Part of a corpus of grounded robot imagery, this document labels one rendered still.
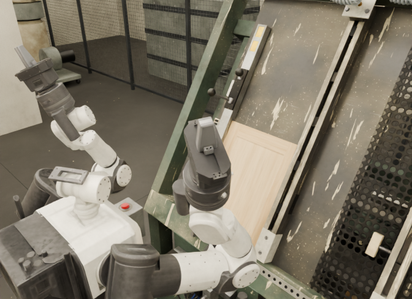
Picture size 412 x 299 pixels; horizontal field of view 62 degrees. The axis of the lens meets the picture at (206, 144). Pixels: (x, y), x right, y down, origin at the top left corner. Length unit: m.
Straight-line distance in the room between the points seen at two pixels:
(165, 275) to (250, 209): 0.80
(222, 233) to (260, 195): 0.80
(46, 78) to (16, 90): 3.90
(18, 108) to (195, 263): 4.39
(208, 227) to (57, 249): 0.35
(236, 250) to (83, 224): 0.37
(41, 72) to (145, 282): 0.64
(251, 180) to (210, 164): 0.99
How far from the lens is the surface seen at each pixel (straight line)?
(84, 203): 0.88
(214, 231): 0.70
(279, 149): 1.48
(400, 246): 1.29
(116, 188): 1.24
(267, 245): 1.42
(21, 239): 0.92
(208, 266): 0.86
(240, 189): 1.55
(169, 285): 0.80
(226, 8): 1.85
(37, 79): 1.10
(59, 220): 0.93
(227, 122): 1.61
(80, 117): 1.11
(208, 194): 0.60
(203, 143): 0.53
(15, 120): 5.06
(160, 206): 1.78
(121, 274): 0.76
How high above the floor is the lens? 1.97
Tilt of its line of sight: 29 degrees down
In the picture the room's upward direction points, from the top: straight up
